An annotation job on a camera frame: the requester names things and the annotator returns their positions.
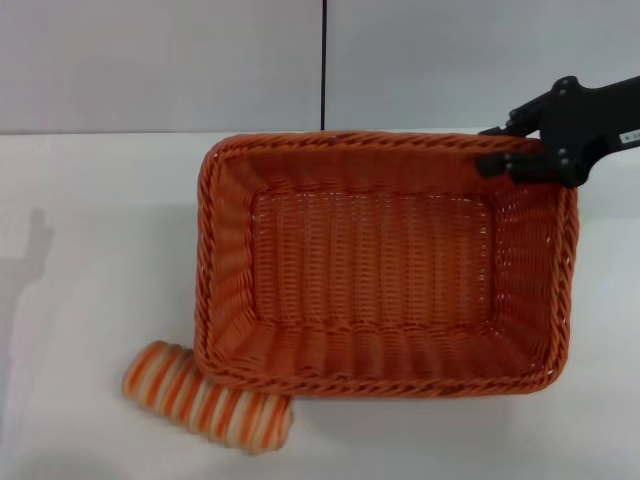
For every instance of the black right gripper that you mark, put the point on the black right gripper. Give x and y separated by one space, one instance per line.
580 125

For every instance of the orange woven plastic basket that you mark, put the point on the orange woven plastic basket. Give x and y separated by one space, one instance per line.
370 270

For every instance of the striped orange white bread loaf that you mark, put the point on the striped orange white bread loaf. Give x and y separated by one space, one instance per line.
165 385

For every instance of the thin black vertical wall strip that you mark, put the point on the thin black vertical wall strip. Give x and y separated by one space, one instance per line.
324 60

